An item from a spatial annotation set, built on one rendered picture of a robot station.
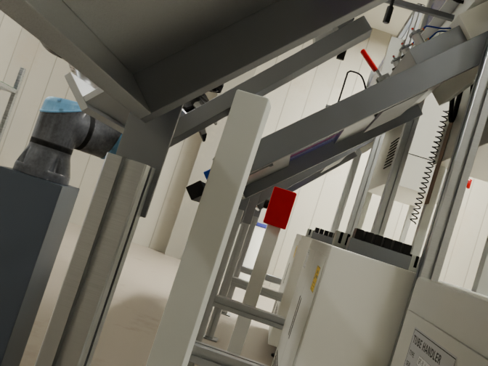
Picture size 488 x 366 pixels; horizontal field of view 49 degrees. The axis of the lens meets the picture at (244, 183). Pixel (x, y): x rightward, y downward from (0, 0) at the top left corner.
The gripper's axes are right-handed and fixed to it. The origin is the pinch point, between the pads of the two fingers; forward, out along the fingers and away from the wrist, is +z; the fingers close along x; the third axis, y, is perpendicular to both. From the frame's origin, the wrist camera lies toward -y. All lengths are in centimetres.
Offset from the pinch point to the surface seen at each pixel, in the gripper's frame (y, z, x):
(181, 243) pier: -63, 8, -405
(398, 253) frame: -26, 49, 17
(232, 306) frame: 2, 50, -54
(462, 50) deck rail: -49, 11, 42
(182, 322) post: 34, 38, 44
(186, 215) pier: -78, -17, -398
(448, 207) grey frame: -29, 42, 39
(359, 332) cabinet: -3, 60, 24
